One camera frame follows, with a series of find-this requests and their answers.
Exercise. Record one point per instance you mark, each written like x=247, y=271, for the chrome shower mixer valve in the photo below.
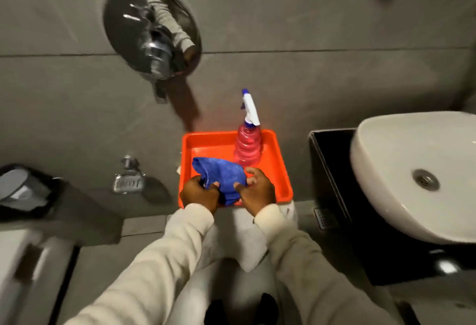
x=137, y=27

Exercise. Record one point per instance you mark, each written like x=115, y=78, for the person's right thumb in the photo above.
x=240, y=187

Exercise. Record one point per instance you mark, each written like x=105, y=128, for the blue microfibre cloth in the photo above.
x=223, y=174

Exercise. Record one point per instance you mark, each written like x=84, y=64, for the orange plastic tray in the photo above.
x=208, y=146

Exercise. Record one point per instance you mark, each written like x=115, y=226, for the person's right hand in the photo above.
x=260, y=192

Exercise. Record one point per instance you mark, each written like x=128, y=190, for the chrome soap dish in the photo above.
x=128, y=182

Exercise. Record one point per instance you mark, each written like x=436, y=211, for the white ceramic sink basin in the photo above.
x=394, y=172

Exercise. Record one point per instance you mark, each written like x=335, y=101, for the person's right forearm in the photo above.
x=316, y=280

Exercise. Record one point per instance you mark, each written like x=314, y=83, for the black toilet paper holder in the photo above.
x=22, y=191

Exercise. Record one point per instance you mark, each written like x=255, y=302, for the person's left forearm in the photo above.
x=160, y=272

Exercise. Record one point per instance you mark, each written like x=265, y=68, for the person's left thumb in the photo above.
x=214, y=186

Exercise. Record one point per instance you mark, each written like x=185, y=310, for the chrome sink drain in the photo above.
x=426, y=180

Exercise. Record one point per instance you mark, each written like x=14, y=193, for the pink spray bottle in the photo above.
x=248, y=146

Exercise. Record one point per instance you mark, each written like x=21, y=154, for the metal floor drain grate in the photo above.
x=325, y=218

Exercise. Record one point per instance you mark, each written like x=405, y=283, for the black vanity counter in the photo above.
x=334, y=172

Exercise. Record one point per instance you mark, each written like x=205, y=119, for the person's left hand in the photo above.
x=199, y=194

